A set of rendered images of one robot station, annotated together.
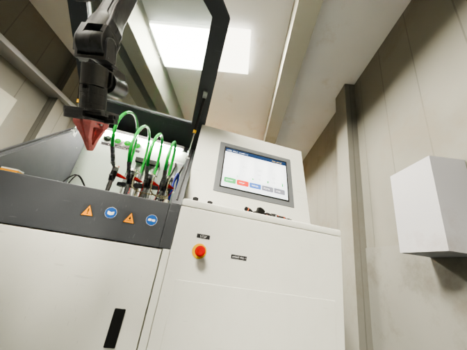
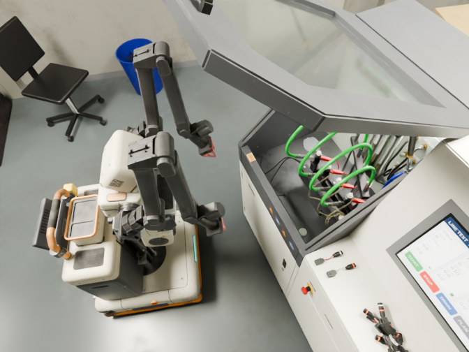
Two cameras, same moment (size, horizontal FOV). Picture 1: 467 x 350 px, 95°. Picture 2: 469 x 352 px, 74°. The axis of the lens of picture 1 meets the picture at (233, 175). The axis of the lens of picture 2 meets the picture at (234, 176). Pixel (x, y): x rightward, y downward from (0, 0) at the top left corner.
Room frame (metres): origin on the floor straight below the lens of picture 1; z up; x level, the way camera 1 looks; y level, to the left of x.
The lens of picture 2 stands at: (0.51, -0.18, 2.27)
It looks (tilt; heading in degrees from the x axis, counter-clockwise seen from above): 57 degrees down; 84
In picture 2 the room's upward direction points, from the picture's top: 7 degrees counter-clockwise
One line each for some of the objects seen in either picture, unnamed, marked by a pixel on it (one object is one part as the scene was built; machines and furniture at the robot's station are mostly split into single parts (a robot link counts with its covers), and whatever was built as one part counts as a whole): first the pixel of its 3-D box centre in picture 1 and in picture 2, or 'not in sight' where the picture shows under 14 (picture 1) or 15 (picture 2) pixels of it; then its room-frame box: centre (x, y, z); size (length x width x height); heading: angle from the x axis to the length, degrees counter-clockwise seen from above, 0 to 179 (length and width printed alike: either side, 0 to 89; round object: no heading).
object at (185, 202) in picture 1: (258, 221); (378, 328); (0.98, -0.14, 0.96); 0.70 x 0.22 x 0.03; 101
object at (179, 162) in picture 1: (171, 178); (411, 160); (1.29, 0.39, 1.20); 0.13 x 0.03 x 0.31; 101
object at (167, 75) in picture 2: not in sight; (174, 96); (0.41, 0.80, 1.40); 0.11 x 0.06 x 0.43; 86
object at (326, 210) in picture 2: not in sight; (324, 196); (1.01, 0.45, 0.91); 0.34 x 0.10 x 0.15; 101
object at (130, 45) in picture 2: not in sight; (144, 68); (0.03, 2.61, 0.25); 0.43 x 0.39 x 0.50; 175
